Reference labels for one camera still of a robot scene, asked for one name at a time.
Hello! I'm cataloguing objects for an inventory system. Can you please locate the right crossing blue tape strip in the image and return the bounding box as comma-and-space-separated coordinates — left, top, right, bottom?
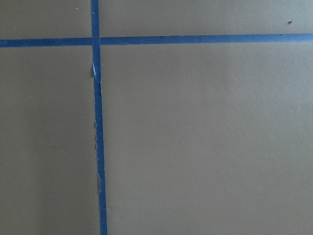
90, 0, 108, 235

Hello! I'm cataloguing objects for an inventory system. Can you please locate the long blue tape strip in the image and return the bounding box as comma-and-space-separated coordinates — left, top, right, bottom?
0, 34, 313, 48

